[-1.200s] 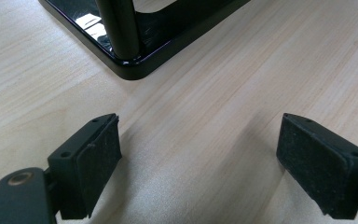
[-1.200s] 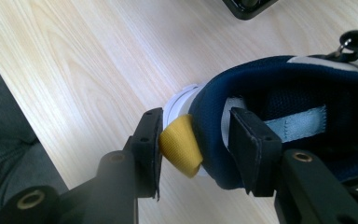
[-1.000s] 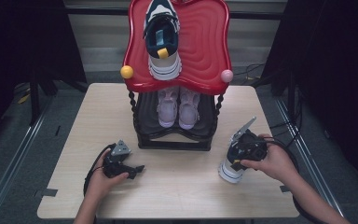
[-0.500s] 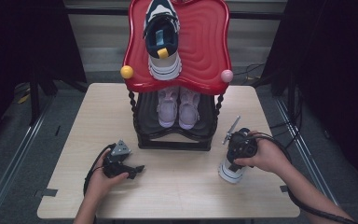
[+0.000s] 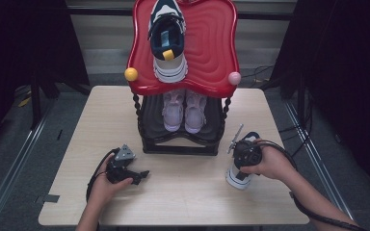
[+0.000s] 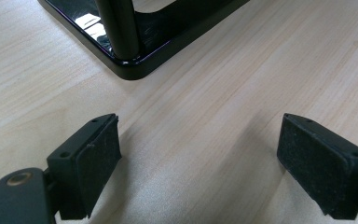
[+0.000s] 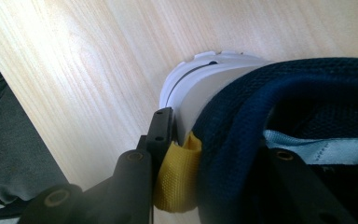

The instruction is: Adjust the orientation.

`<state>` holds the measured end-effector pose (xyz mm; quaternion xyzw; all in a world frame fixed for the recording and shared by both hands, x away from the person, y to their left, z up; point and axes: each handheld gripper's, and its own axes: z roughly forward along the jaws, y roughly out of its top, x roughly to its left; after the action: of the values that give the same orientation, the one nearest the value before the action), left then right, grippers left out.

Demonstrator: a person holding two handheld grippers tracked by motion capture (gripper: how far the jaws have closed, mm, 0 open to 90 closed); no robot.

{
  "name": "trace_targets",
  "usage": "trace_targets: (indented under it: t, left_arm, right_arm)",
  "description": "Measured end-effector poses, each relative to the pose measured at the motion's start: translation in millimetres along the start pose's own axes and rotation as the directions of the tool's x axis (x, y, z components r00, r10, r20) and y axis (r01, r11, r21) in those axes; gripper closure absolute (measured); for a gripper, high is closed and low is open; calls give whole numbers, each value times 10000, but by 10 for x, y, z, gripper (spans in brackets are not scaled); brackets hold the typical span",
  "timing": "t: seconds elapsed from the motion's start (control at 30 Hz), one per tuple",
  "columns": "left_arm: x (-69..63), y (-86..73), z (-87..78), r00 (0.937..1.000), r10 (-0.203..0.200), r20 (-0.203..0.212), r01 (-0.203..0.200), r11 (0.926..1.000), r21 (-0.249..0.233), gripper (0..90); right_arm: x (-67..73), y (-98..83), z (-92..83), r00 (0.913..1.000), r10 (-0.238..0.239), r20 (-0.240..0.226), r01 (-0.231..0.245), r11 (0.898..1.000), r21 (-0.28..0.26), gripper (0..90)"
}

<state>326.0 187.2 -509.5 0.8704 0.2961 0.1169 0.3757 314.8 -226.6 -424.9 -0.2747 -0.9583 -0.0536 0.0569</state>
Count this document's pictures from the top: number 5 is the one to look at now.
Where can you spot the person's right hand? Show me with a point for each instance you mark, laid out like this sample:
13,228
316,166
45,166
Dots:
274,163

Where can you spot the metal floor rail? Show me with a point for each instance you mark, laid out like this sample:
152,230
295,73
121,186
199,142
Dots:
16,160
321,170

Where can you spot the person's left hand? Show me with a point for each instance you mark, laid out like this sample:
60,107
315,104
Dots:
104,191

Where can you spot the black curtain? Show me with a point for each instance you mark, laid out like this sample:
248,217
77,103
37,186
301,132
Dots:
343,64

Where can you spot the red and black shoe rack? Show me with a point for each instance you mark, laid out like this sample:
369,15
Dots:
212,48

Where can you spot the grey tape strip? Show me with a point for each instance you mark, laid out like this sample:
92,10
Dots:
50,198

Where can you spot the yellow floor object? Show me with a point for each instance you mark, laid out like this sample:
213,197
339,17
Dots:
24,102

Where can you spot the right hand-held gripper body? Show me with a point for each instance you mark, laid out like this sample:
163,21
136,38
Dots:
247,154

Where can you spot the navy and white sneaker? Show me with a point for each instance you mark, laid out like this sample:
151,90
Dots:
237,181
170,69

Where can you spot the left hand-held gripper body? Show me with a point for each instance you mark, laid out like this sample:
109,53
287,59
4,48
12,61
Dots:
118,170

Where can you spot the black metal stand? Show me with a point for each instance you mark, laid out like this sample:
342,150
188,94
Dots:
36,102

